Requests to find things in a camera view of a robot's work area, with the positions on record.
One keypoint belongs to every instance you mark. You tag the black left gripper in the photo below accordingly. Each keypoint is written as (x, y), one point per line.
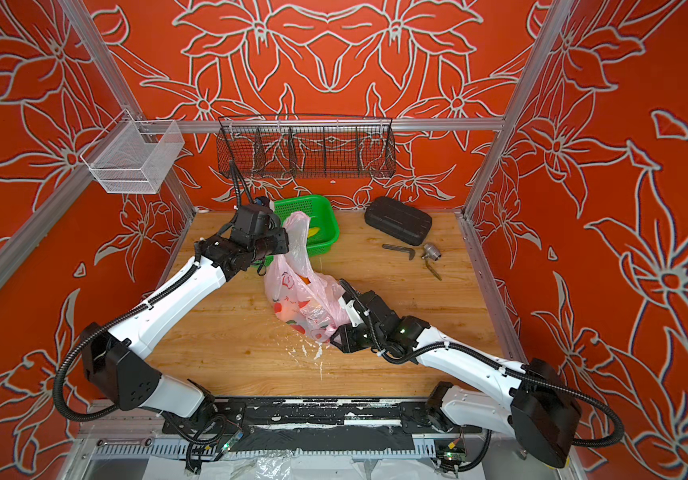
(282, 236)

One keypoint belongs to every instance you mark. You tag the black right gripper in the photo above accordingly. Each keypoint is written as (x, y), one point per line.
(343, 335)

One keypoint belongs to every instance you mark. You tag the pink translucent plastic bag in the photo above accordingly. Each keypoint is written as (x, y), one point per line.
(316, 294)

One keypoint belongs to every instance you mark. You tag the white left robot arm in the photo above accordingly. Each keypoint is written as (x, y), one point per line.
(114, 355)

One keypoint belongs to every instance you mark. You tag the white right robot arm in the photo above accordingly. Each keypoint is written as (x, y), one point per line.
(525, 401)

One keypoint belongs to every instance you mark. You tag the orange fruit in bag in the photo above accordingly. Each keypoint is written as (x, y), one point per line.
(287, 312)

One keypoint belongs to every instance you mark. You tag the green plastic perforated basket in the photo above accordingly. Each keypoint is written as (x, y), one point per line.
(319, 213)

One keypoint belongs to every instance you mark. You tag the silver metal fitting tool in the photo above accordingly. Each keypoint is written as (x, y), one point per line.
(431, 254)

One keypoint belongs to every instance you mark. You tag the black plastic tool case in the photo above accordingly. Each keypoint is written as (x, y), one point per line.
(398, 220)

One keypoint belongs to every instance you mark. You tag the black wire wall basket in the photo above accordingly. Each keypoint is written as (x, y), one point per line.
(306, 147)

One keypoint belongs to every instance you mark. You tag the dark metal bracket tool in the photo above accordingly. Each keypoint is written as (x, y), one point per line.
(398, 248)

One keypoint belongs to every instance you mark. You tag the white wire mesh basket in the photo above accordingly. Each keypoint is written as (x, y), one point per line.
(128, 160)

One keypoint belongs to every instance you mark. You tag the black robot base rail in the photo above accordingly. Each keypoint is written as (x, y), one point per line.
(363, 428)

